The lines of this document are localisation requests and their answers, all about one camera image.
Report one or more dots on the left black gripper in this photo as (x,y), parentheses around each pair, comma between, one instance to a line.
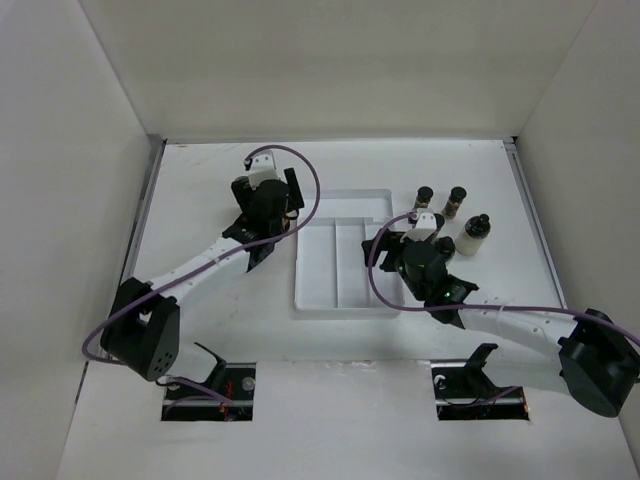
(244,193)

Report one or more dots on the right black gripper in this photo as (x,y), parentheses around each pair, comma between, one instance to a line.
(388,240)

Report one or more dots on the dark spice bottle black cap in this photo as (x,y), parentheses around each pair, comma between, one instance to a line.
(423,198)

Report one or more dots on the white powder bottle black cap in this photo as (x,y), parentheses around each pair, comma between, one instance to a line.
(473,235)

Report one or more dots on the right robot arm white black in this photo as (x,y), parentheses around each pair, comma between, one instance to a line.
(586,356)

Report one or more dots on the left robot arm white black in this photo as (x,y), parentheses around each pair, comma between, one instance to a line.
(146,334)

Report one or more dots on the white compartment tray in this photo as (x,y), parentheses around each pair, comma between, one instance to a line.
(331,280)

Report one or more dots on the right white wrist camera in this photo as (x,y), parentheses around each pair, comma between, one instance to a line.
(425,226)

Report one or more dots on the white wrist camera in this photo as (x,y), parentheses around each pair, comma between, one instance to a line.
(425,226)
(261,167)

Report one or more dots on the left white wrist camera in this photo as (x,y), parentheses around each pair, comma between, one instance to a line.
(261,167)

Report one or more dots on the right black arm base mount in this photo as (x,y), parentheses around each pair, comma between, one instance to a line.
(463,392)

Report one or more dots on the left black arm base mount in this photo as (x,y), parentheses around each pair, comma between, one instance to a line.
(234,381)

